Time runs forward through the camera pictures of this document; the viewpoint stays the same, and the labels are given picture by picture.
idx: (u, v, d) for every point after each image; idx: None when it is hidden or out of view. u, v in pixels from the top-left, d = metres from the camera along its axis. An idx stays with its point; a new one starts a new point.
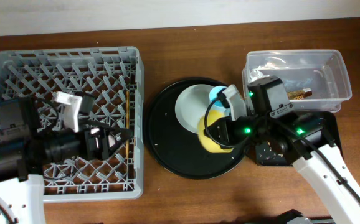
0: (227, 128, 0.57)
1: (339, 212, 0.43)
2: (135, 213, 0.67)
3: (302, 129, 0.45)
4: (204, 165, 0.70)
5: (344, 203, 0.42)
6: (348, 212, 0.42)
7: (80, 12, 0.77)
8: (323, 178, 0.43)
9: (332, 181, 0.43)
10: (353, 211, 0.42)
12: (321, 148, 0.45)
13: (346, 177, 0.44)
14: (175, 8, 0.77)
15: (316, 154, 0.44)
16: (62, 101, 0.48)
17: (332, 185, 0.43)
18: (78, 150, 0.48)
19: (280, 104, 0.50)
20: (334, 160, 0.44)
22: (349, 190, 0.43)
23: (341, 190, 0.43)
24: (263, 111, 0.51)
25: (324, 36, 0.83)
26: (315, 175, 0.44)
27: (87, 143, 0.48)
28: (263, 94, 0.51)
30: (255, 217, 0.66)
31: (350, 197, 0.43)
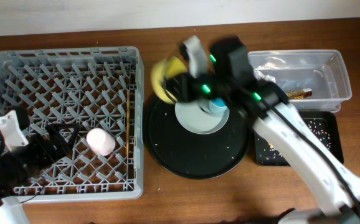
0: (185, 83, 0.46)
1: (309, 174, 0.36)
2: (135, 213, 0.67)
3: (258, 98, 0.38)
4: (204, 165, 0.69)
5: (312, 164, 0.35)
6: (317, 176, 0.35)
7: (80, 12, 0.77)
8: (284, 137, 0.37)
9: (293, 137, 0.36)
10: (324, 172, 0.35)
12: (285, 111, 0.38)
13: (303, 131, 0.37)
14: (174, 8, 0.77)
15: (275, 114, 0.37)
16: None
17: (293, 144, 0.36)
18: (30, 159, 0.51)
19: (242, 71, 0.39)
20: (292, 115, 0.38)
22: (311, 146, 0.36)
23: (306, 148, 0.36)
24: (222, 73, 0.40)
25: (324, 36, 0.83)
26: (274, 134, 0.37)
27: (55, 141, 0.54)
28: (222, 57, 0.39)
30: (254, 217, 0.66)
31: (316, 155, 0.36)
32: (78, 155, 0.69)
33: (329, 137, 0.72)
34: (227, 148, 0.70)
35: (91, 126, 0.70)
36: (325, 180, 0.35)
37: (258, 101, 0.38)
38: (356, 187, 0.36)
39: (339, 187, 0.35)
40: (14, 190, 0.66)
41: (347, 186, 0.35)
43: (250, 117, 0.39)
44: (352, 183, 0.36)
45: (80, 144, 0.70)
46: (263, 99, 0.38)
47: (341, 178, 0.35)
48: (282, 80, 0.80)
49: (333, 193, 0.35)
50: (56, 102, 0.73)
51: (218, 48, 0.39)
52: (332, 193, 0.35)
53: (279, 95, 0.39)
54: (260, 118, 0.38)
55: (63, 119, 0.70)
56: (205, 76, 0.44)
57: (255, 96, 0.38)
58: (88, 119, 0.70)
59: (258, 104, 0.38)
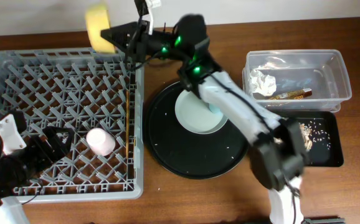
0: (144, 42, 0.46)
1: (236, 119, 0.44)
2: (135, 213, 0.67)
3: (199, 68, 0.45)
4: (203, 165, 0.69)
5: (236, 109, 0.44)
6: (241, 116, 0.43)
7: (80, 11, 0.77)
8: (215, 92, 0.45)
9: (220, 91, 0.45)
10: (244, 112, 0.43)
12: (219, 76, 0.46)
13: (232, 86, 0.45)
14: (174, 7, 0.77)
15: (212, 79, 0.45)
16: None
17: (220, 96, 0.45)
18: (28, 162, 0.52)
19: (200, 46, 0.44)
20: (223, 78, 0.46)
22: (235, 96, 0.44)
23: (231, 98, 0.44)
24: (182, 45, 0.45)
25: (324, 35, 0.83)
26: (207, 93, 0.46)
27: (52, 144, 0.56)
28: (185, 29, 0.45)
30: (254, 217, 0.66)
31: (240, 102, 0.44)
32: (77, 154, 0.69)
33: (329, 137, 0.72)
34: (226, 148, 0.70)
35: (91, 126, 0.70)
36: (248, 117, 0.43)
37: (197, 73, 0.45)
38: (270, 119, 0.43)
39: (256, 121, 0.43)
40: (14, 190, 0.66)
41: (263, 118, 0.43)
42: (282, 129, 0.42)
43: (192, 88, 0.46)
44: (268, 119, 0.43)
45: (80, 144, 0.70)
46: (203, 72, 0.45)
47: (256, 112, 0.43)
48: (282, 80, 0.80)
49: (250, 126, 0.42)
50: (56, 102, 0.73)
51: (182, 24, 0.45)
52: (251, 125, 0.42)
53: (216, 68, 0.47)
54: (201, 84, 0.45)
55: (62, 119, 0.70)
56: (166, 37, 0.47)
57: (197, 68, 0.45)
58: (88, 119, 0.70)
59: (199, 75, 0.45)
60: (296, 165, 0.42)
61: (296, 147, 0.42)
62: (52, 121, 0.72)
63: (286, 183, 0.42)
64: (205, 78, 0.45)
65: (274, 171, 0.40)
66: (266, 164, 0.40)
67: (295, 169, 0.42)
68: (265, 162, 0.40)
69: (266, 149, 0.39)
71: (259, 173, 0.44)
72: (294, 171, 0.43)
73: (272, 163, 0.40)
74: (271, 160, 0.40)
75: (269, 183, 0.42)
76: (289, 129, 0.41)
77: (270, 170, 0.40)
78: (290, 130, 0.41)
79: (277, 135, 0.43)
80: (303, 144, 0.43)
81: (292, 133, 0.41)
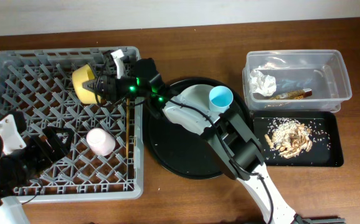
0: (116, 83, 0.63)
1: (192, 126, 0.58)
2: (135, 213, 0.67)
3: (162, 99, 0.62)
4: (204, 166, 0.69)
5: (189, 119, 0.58)
6: (194, 123, 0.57)
7: (80, 12, 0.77)
8: (173, 109, 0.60)
9: (176, 107, 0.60)
10: (195, 117, 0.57)
12: (174, 98, 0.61)
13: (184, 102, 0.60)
14: (174, 8, 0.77)
15: (170, 102, 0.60)
16: None
17: (177, 111, 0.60)
18: (27, 162, 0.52)
19: (157, 80, 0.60)
20: (179, 99, 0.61)
22: (185, 108, 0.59)
23: (183, 111, 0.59)
24: (143, 84, 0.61)
25: (324, 35, 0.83)
26: (169, 112, 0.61)
27: (52, 144, 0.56)
28: (141, 71, 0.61)
30: (254, 217, 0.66)
31: (191, 112, 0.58)
32: (78, 155, 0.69)
33: (329, 137, 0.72)
34: None
35: (91, 126, 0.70)
36: (197, 121, 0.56)
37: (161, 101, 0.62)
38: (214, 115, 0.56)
39: (202, 121, 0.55)
40: (14, 190, 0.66)
41: (207, 116, 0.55)
42: (227, 121, 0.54)
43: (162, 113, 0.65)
44: (213, 117, 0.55)
45: (80, 144, 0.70)
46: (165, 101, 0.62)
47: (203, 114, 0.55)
48: (283, 80, 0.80)
49: (200, 126, 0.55)
50: (56, 102, 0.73)
51: (139, 69, 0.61)
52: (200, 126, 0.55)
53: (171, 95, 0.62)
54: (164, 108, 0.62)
55: (62, 119, 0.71)
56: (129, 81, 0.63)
57: (159, 98, 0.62)
58: (88, 119, 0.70)
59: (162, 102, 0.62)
60: (249, 155, 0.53)
61: (243, 135, 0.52)
62: (52, 121, 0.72)
63: (244, 170, 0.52)
64: (167, 103, 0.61)
65: (227, 160, 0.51)
66: (218, 155, 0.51)
67: (250, 156, 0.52)
68: (216, 152, 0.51)
69: (212, 141, 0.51)
71: (223, 168, 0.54)
72: (250, 158, 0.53)
73: (223, 154, 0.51)
74: (221, 151, 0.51)
75: (230, 173, 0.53)
76: (230, 121, 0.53)
77: (223, 160, 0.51)
78: (231, 122, 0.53)
79: (226, 129, 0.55)
80: (249, 131, 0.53)
81: (235, 124, 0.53)
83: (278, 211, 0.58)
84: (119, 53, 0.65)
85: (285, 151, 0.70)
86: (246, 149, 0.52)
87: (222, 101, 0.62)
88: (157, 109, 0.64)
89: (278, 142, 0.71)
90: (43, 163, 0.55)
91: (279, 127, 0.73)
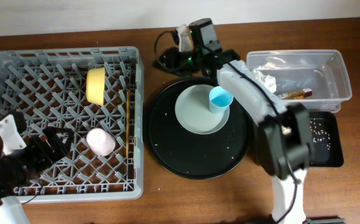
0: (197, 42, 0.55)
1: (247, 103, 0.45)
2: (135, 213, 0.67)
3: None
4: (204, 165, 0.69)
5: (249, 94, 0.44)
6: (251, 101, 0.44)
7: (80, 12, 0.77)
8: (230, 76, 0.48)
9: (236, 76, 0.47)
10: (255, 94, 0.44)
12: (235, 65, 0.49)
13: (246, 73, 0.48)
14: (174, 8, 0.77)
15: (230, 65, 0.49)
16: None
17: (236, 80, 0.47)
18: (28, 161, 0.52)
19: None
20: (240, 65, 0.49)
22: (248, 80, 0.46)
23: (245, 83, 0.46)
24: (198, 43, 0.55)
25: (324, 35, 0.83)
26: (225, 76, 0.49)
27: (53, 143, 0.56)
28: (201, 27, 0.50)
30: (254, 217, 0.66)
31: (253, 88, 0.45)
32: (78, 155, 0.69)
33: (330, 138, 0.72)
34: (227, 148, 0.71)
35: (91, 126, 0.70)
36: (258, 101, 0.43)
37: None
38: (280, 105, 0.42)
39: (266, 105, 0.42)
40: (14, 190, 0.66)
41: (271, 102, 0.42)
42: (292, 116, 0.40)
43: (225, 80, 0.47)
44: (279, 102, 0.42)
45: (80, 144, 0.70)
46: (222, 58, 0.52)
47: (268, 98, 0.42)
48: (282, 80, 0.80)
49: (258, 108, 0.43)
50: (56, 102, 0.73)
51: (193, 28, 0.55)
52: (261, 109, 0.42)
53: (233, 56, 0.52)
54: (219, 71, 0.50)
55: (62, 119, 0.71)
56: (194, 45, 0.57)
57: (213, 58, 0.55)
58: (88, 119, 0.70)
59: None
60: (300, 158, 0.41)
61: (303, 135, 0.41)
62: (52, 121, 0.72)
63: (291, 172, 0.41)
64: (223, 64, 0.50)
65: (276, 157, 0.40)
66: (271, 148, 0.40)
67: (300, 160, 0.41)
68: (270, 144, 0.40)
69: (271, 131, 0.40)
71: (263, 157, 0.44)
72: (299, 162, 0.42)
73: (276, 149, 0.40)
74: (275, 145, 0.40)
75: (271, 168, 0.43)
76: (296, 116, 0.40)
77: (273, 154, 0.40)
78: (298, 118, 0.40)
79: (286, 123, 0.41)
80: (309, 134, 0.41)
81: (299, 121, 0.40)
83: (293, 212, 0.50)
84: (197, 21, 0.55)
85: None
86: (302, 153, 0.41)
87: (220, 102, 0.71)
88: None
89: None
90: (43, 163, 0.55)
91: None
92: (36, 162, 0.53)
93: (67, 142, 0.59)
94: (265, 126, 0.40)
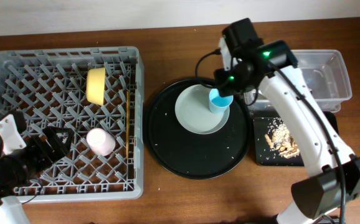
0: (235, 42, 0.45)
1: (302, 135, 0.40)
2: (134, 213, 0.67)
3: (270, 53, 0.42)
4: (204, 165, 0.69)
5: (305, 124, 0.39)
6: (308, 135, 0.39)
7: (80, 12, 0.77)
8: (284, 94, 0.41)
9: (292, 98, 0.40)
10: (313, 130, 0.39)
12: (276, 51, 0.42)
13: (305, 94, 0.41)
14: (174, 8, 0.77)
15: (281, 76, 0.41)
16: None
17: (291, 102, 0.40)
18: (26, 161, 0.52)
19: (250, 40, 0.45)
20: (297, 81, 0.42)
22: (307, 107, 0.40)
23: (302, 107, 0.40)
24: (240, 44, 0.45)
25: (325, 35, 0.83)
26: (276, 93, 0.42)
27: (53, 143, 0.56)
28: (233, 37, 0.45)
30: (254, 218, 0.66)
31: (311, 119, 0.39)
32: (78, 155, 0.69)
33: None
34: (227, 148, 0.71)
35: (91, 126, 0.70)
36: (317, 142, 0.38)
37: (265, 56, 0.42)
38: (343, 154, 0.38)
39: (325, 150, 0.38)
40: (14, 190, 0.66)
41: (334, 150, 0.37)
42: (352, 171, 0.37)
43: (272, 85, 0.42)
44: (339, 150, 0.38)
45: (80, 144, 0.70)
46: (271, 53, 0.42)
47: (331, 142, 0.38)
48: None
49: (316, 150, 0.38)
50: (56, 102, 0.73)
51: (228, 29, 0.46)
52: (317, 153, 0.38)
53: (286, 55, 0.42)
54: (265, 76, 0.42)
55: (62, 119, 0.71)
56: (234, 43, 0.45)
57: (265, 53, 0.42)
58: (88, 119, 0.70)
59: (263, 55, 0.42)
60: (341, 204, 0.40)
61: (356, 190, 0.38)
62: (52, 121, 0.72)
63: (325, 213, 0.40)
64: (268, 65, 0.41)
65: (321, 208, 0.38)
66: (321, 203, 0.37)
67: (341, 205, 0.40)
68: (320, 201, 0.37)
69: (329, 188, 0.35)
71: (305, 201, 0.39)
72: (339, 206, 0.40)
73: (324, 203, 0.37)
74: (326, 199, 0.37)
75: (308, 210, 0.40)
76: (359, 175, 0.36)
77: (321, 206, 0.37)
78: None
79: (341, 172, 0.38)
80: None
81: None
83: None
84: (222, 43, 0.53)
85: (285, 151, 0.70)
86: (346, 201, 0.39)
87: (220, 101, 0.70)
88: (248, 63, 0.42)
89: (278, 142, 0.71)
90: (41, 163, 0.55)
91: (279, 127, 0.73)
92: (35, 162, 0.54)
93: (68, 142, 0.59)
94: (324, 182, 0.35)
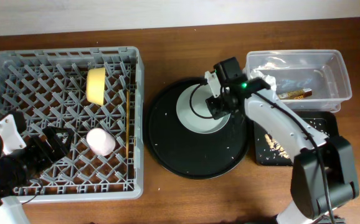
0: (223, 78, 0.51)
1: (283, 134, 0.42)
2: (135, 213, 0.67)
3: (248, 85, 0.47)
4: (204, 165, 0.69)
5: (282, 125, 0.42)
6: (287, 135, 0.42)
7: (80, 12, 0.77)
8: (260, 106, 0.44)
9: (265, 104, 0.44)
10: (289, 127, 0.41)
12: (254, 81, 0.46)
13: (277, 102, 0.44)
14: (174, 8, 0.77)
15: (256, 95, 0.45)
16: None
17: (265, 109, 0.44)
18: (26, 161, 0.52)
19: (235, 75, 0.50)
20: (270, 95, 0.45)
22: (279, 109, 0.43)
23: (276, 112, 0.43)
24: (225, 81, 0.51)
25: (324, 35, 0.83)
26: (251, 105, 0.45)
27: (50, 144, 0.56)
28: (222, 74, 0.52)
30: (254, 217, 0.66)
31: (285, 118, 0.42)
32: (78, 155, 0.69)
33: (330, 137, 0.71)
34: (226, 148, 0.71)
35: (91, 126, 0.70)
36: (293, 134, 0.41)
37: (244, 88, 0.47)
38: (318, 137, 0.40)
39: (302, 138, 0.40)
40: (14, 190, 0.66)
41: (310, 135, 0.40)
42: (331, 150, 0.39)
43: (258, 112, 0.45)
44: (317, 136, 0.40)
45: (80, 144, 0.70)
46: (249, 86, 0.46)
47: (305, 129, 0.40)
48: (282, 80, 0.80)
49: (295, 144, 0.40)
50: (56, 102, 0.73)
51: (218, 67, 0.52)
52: (297, 142, 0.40)
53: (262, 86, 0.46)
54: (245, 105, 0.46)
55: (62, 119, 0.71)
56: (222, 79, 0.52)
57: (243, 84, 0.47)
58: (88, 119, 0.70)
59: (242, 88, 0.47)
60: (341, 196, 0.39)
61: (346, 174, 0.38)
62: (52, 121, 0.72)
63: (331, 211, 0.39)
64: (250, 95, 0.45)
65: (316, 198, 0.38)
66: (310, 188, 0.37)
67: (341, 198, 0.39)
68: (311, 188, 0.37)
69: (310, 168, 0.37)
71: (301, 198, 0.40)
72: (342, 201, 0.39)
73: (316, 191, 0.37)
74: (316, 184, 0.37)
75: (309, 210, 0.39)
76: (339, 151, 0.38)
77: (313, 194, 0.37)
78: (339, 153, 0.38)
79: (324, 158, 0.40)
80: (353, 172, 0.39)
81: (342, 157, 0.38)
83: None
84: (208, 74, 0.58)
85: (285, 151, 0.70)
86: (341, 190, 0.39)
87: None
88: (232, 95, 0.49)
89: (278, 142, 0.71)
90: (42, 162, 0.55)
91: None
92: (37, 162, 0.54)
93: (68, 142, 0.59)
94: (306, 162, 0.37)
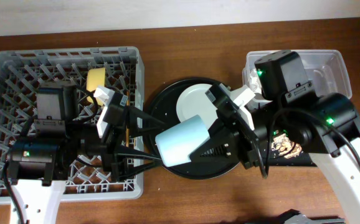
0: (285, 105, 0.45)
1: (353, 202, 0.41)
2: (134, 214, 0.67)
3: (333, 118, 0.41)
4: (204, 165, 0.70)
5: None
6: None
7: (80, 12, 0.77)
8: (347, 174, 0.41)
9: (359, 180, 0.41)
10: None
12: (289, 62, 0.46)
13: (356, 173, 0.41)
14: (174, 9, 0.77)
15: (331, 140, 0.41)
16: (86, 111, 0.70)
17: (357, 185, 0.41)
18: (111, 154, 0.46)
19: (298, 84, 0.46)
20: (344, 158, 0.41)
22: None
23: (345, 162, 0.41)
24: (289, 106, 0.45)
25: (325, 35, 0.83)
26: (341, 175, 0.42)
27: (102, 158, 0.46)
28: (266, 83, 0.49)
30: (254, 218, 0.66)
31: None
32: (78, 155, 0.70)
33: None
34: None
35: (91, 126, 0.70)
36: None
37: (260, 76, 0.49)
38: None
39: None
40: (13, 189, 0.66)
41: None
42: None
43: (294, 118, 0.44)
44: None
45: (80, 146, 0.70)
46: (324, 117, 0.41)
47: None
48: None
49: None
50: None
51: (273, 73, 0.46)
52: None
53: (338, 109, 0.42)
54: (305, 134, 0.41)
55: None
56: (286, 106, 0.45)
57: (329, 119, 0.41)
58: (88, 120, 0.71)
59: (265, 76, 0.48)
60: None
61: None
62: None
63: None
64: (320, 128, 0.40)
65: None
66: None
67: None
68: None
69: None
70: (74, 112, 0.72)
71: None
72: None
73: None
74: None
75: None
76: None
77: None
78: None
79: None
80: None
81: None
83: None
84: (246, 95, 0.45)
85: (285, 151, 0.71)
86: None
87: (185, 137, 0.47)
88: (305, 124, 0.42)
89: (278, 142, 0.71)
90: (126, 168, 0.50)
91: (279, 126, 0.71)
92: (118, 170, 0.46)
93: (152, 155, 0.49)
94: None
